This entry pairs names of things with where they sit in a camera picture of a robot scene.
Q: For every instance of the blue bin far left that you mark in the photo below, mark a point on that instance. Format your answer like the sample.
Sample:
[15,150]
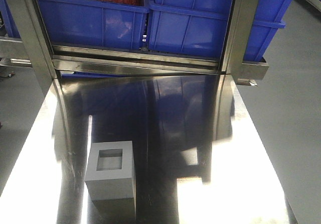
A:
[9,23]

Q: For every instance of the stainless steel rack frame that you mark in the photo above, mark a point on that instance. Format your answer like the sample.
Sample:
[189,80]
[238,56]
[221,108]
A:
[34,49]

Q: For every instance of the gray square hollow base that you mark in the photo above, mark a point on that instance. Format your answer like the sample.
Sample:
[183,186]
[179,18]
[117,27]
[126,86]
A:
[110,172]

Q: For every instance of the blue bin with red items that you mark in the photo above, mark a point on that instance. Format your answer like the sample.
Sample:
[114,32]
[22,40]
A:
[94,23]

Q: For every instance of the blue plastic bin right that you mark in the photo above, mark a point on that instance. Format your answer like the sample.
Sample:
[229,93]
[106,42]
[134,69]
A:
[198,27]

